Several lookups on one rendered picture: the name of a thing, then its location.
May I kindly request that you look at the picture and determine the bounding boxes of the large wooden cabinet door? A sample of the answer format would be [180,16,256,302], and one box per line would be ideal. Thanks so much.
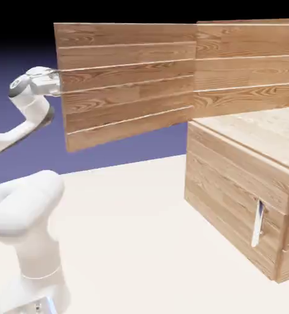
[53,22,199,153]

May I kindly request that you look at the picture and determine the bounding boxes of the silver curved door handle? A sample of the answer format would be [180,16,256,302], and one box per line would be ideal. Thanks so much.
[250,199,268,248]

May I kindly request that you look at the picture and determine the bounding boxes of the light wooden cabinet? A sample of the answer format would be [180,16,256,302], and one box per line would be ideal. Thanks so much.
[183,18,289,285]

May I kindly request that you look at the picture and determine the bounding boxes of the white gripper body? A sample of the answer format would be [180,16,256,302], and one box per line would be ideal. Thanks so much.
[31,72,59,96]

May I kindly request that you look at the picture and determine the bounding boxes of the wooden cabinet door with handle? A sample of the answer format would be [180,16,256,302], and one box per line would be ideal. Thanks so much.
[183,147,288,281]

